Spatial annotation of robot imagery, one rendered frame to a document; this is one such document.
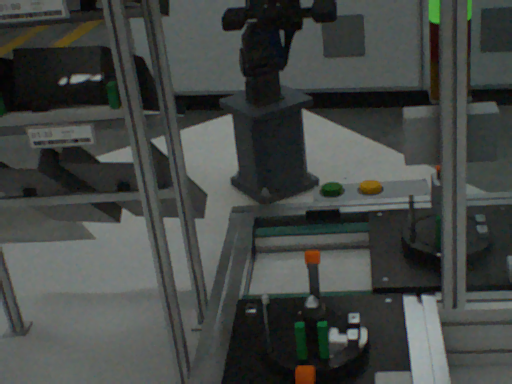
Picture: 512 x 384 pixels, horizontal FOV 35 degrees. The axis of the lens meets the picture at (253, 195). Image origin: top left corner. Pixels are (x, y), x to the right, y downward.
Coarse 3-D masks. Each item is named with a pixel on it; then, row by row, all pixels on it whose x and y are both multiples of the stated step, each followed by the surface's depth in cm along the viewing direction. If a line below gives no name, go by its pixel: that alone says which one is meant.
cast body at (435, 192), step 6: (432, 174) 124; (438, 174) 122; (432, 180) 122; (438, 180) 122; (432, 186) 123; (438, 186) 120; (432, 192) 123; (438, 192) 121; (432, 198) 124; (438, 198) 121; (432, 204) 124; (438, 204) 121; (432, 210) 126; (438, 210) 122
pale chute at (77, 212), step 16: (0, 160) 129; (48, 160) 119; (0, 176) 121; (16, 176) 120; (32, 176) 119; (48, 176) 119; (64, 176) 123; (16, 192) 129; (48, 192) 127; (64, 192) 126; (32, 208) 139; (48, 208) 137; (64, 208) 136; (80, 208) 135; (96, 208) 134; (112, 208) 139
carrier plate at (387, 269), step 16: (416, 208) 139; (384, 224) 135; (400, 224) 134; (384, 240) 130; (400, 240) 130; (384, 256) 126; (400, 256) 126; (384, 272) 122; (400, 272) 122; (416, 272) 121; (432, 272) 121; (384, 288) 119; (400, 288) 118; (416, 288) 118; (432, 288) 118
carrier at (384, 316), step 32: (256, 320) 115; (288, 320) 111; (320, 320) 105; (352, 320) 106; (384, 320) 112; (256, 352) 108; (288, 352) 104; (320, 352) 102; (352, 352) 103; (384, 352) 105
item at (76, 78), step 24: (24, 48) 106; (48, 48) 105; (72, 48) 104; (96, 48) 103; (24, 72) 106; (48, 72) 105; (72, 72) 104; (96, 72) 103; (144, 72) 114; (24, 96) 106; (48, 96) 105; (72, 96) 104; (96, 96) 103; (144, 96) 114
